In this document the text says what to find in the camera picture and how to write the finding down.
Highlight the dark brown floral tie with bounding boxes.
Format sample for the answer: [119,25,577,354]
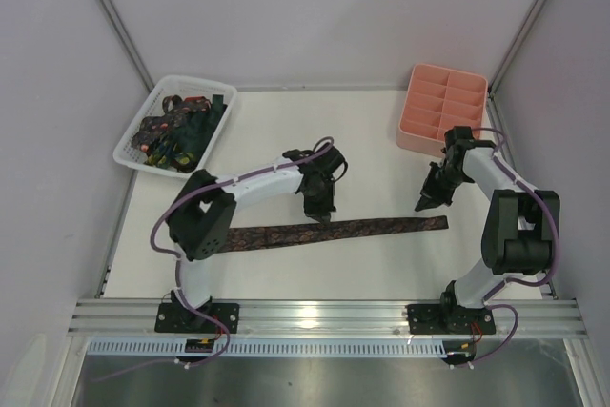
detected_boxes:
[219,215,449,253]

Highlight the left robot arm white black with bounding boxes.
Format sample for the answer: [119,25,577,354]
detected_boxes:
[151,137,348,312]

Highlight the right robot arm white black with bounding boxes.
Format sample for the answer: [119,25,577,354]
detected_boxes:
[408,126,560,335]

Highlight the pink divided organizer tray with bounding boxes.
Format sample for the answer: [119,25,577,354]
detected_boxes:
[396,63,488,157]

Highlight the dark green tie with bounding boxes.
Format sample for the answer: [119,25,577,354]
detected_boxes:
[167,94,227,173]

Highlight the white plastic basket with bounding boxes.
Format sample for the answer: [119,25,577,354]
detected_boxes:
[112,75,238,179]

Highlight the navy tie with red dots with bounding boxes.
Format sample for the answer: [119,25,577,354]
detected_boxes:
[131,95,212,153]

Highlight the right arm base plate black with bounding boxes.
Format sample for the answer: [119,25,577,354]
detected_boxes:
[406,303,496,336]

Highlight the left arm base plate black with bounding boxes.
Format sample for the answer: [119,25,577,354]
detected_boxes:
[154,300,240,334]

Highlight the aluminium mounting rail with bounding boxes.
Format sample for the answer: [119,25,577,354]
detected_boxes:
[68,298,587,341]

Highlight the right aluminium corner post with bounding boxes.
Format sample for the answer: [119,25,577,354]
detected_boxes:
[488,0,549,95]

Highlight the aluminium corner post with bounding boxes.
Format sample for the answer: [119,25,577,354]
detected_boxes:
[488,0,549,95]
[95,0,154,91]

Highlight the white slotted cable duct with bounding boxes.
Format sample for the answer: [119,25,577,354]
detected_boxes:
[87,337,474,358]

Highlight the left aluminium corner post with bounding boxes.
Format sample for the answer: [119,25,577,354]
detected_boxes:
[95,0,154,91]

